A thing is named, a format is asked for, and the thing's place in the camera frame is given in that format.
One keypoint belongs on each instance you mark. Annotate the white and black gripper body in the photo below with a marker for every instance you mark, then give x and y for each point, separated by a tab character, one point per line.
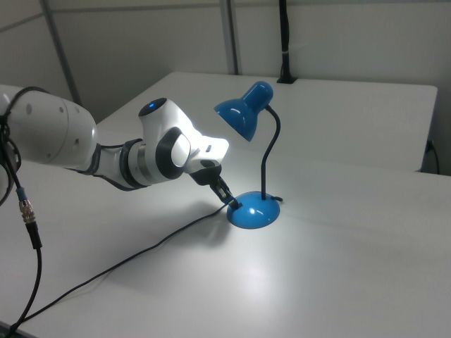
211	151

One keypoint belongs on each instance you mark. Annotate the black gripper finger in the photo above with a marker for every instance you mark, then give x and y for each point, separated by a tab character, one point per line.
227	190
220	193

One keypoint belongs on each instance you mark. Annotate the blue gooseneck desk lamp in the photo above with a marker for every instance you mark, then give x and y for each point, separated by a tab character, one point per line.
253	212

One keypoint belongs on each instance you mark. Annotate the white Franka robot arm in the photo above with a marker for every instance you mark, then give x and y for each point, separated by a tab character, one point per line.
53	130

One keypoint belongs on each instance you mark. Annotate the black pole with clamp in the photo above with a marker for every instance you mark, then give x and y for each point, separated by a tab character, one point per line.
284	35

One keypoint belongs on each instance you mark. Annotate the grey partition post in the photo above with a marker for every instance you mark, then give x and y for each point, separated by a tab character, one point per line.
61	53
230	35

